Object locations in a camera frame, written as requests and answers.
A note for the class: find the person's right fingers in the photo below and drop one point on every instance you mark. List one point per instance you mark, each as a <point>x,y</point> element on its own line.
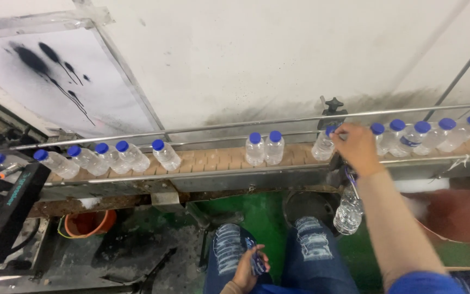
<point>338,132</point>

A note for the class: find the white board with black stains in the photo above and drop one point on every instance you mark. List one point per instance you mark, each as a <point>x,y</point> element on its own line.
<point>55,81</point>

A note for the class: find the black printer machine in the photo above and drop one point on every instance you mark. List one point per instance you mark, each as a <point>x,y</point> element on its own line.
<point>6,212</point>

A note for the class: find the long metal guide rail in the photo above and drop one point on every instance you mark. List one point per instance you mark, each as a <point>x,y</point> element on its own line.
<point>235,123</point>

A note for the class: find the clear blue-capped water bottle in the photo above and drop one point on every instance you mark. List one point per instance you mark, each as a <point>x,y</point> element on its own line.
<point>347,214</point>
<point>323,149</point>

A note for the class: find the person's blue sleeve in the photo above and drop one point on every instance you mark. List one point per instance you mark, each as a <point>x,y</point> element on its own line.
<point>422,284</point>

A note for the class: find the black clamp knob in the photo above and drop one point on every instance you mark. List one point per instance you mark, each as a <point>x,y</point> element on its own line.
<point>333,110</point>

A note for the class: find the person's leg in jeans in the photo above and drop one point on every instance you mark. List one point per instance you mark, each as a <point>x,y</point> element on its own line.
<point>316,261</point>
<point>229,253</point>

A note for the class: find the slanted metal pipe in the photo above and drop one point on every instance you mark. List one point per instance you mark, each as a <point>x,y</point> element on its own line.
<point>459,73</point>

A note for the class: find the red plastic basin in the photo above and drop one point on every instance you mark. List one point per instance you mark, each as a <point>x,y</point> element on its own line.
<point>455,214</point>

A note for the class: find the row of clear water bottles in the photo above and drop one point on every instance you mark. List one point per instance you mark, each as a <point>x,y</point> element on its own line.
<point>133,157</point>

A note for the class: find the person's left hand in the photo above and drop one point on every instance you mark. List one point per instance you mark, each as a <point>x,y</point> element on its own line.
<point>245,271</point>

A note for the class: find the person's right leg in jeans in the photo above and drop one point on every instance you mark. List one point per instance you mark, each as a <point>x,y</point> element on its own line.
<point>316,261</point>

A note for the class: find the orange plastic bucket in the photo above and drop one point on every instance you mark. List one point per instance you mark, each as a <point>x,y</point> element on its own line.
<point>90,223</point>

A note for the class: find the tan conveyor belt with metal frame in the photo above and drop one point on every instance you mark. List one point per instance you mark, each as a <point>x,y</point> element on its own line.
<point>222,169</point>

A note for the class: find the person's left leg in jeans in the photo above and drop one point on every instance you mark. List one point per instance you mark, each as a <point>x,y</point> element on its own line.
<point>229,253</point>

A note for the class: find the person's right hand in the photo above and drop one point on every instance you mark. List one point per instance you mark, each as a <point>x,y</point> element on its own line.
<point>359,149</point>

